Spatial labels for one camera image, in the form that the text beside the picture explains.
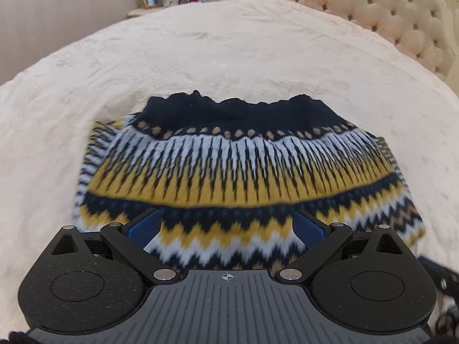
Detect cream tufted headboard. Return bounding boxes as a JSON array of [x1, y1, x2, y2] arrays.
[[229, 0, 459, 84]]

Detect cream quilted bedspread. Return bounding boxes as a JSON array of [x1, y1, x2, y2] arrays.
[[0, 0, 459, 335]]

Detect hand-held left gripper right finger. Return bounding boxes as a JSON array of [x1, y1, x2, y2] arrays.
[[278, 210, 410, 282]]

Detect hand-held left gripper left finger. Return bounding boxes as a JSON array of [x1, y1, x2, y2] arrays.
[[48, 210, 180, 282]]

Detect white nightstand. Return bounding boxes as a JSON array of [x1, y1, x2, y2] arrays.
[[127, 6, 159, 19]]

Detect navy yellow patterned knit sweater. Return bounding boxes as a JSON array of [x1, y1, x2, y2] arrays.
[[72, 89, 428, 271]]

